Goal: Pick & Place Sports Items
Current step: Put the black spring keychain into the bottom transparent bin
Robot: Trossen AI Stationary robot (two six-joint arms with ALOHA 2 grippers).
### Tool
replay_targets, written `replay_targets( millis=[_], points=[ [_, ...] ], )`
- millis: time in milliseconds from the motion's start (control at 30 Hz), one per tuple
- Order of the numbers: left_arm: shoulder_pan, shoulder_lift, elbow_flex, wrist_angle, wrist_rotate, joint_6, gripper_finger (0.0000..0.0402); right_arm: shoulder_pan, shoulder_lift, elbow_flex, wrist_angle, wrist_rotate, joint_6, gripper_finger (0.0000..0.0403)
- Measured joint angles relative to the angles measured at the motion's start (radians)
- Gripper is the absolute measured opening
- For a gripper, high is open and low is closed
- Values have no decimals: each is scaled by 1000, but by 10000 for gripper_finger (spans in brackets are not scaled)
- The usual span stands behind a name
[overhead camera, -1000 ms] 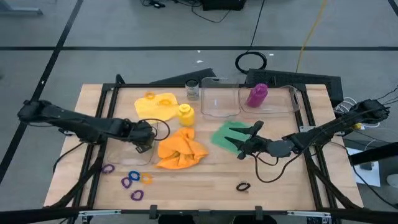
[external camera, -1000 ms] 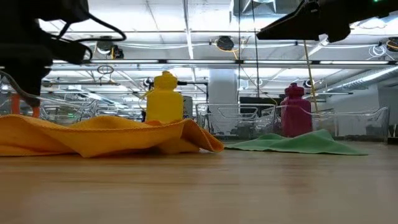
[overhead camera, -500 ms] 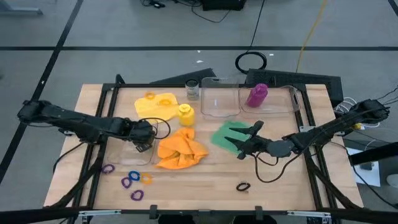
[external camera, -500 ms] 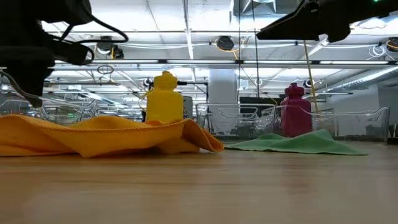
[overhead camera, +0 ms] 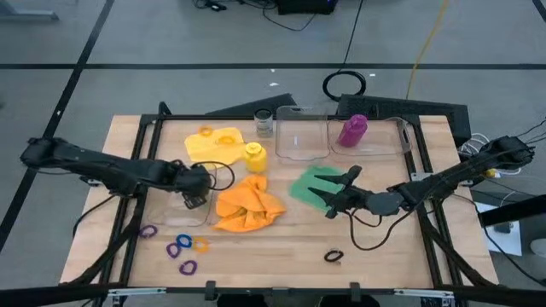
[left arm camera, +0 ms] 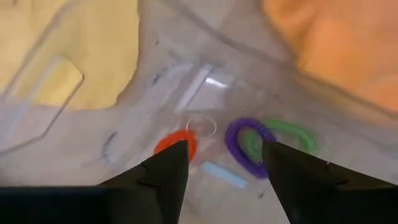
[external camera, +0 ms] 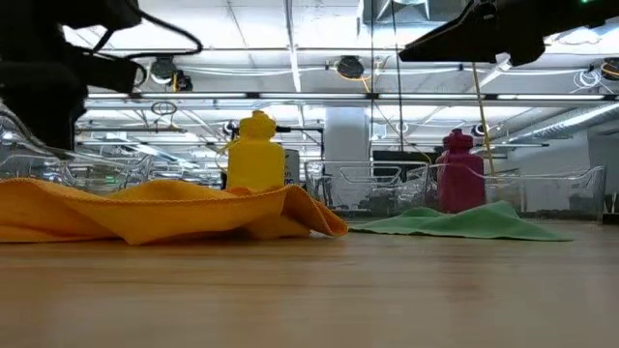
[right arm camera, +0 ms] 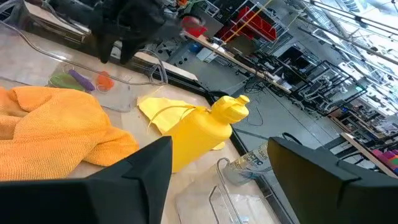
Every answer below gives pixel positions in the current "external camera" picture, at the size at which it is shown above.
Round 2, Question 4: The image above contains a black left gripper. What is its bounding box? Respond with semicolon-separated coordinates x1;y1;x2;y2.
0;45;142;152

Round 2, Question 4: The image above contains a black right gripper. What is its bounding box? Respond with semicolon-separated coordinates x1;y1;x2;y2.
398;0;619;68

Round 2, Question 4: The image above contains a pink plastic water bottle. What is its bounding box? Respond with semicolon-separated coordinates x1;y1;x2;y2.
434;128;487;215

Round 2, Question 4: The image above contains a green microfiber cloth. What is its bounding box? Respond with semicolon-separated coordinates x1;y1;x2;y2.
347;200;575;243

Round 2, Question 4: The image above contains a yellow plastic water bottle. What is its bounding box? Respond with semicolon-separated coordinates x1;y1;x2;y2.
226;109;287;192

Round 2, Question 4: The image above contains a clear plastic bin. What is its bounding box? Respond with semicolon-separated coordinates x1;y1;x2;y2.
303;159;430;218
0;108;159;195
427;162;606;221

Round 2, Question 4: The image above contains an orange microfiber cloth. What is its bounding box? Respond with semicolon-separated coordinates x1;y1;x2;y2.
0;177;349;246

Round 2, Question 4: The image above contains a yellow power cable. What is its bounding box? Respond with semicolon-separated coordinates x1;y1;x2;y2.
467;61;498;176

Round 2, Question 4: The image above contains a black hanging cable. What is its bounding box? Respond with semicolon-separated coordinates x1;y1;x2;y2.
394;0;405;152

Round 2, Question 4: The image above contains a ceiling cord reel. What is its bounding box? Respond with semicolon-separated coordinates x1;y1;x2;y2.
335;54;368;80
147;56;194;93
599;56;619;81

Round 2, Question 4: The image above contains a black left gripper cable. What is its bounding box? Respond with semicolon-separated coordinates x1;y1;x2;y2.
94;9;204;60

